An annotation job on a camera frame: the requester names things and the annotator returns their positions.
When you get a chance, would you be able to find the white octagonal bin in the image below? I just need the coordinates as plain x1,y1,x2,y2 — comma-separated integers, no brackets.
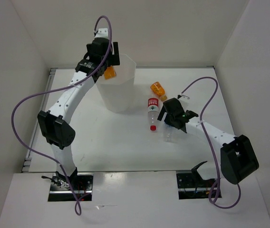
96,54,136,113

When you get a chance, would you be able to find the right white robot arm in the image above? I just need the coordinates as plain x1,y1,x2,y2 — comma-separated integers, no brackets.
158,98,259,185

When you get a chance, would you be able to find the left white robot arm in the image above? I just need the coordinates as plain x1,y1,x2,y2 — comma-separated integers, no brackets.
38,38,120,190

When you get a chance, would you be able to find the orange juice bottle plain label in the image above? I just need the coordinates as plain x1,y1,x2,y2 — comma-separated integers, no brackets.
104,66,116,80

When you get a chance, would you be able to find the blue label Pocari Sweat bottle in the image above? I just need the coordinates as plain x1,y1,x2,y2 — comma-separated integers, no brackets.
163,124,176,143

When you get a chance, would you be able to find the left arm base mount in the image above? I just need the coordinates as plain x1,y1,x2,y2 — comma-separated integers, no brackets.
41,172,95,202

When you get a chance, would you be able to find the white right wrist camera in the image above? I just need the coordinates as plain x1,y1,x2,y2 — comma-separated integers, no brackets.
177,95,190,110

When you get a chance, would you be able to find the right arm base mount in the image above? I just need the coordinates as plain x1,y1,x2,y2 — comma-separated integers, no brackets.
176,161,216,200

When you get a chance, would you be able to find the orange juice bottle patterned label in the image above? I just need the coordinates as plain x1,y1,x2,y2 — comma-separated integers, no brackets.
150,82,167,102

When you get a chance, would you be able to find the red label clear water bottle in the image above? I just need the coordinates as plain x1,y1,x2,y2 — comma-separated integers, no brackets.
147,97,159,132

